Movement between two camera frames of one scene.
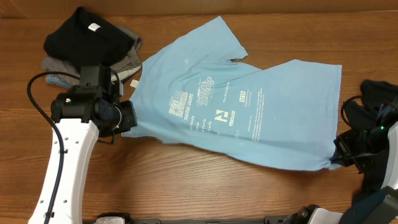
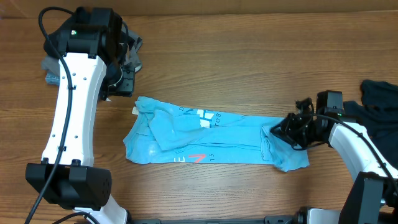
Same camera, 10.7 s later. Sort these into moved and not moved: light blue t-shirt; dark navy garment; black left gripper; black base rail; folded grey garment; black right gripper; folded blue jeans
Moved: black right gripper; black left gripper; light blue t-shirt
Not moved: folded blue jeans; folded grey garment; black base rail; dark navy garment
